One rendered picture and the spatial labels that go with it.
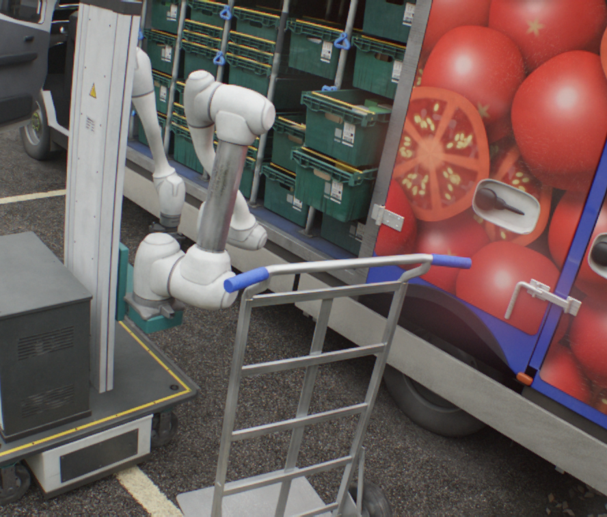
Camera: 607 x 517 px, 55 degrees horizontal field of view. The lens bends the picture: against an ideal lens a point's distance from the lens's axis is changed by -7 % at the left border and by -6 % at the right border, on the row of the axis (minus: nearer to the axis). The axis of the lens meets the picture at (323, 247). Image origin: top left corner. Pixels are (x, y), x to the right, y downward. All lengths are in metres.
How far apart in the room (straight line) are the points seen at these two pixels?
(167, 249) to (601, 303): 1.60
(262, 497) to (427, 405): 1.00
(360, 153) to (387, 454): 1.39
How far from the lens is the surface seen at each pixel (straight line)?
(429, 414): 3.17
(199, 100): 2.09
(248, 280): 1.51
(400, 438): 3.12
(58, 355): 2.23
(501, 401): 2.80
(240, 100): 2.02
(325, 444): 2.96
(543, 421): 2.75
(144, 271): 2.23
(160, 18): 4.39
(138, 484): 2.64
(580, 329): 2.53
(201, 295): 2.12
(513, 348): 2.68
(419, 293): 2.83
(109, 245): 2.24
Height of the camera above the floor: 1.91
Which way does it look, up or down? 23 degrees down
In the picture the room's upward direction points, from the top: 12 degrees clockwise
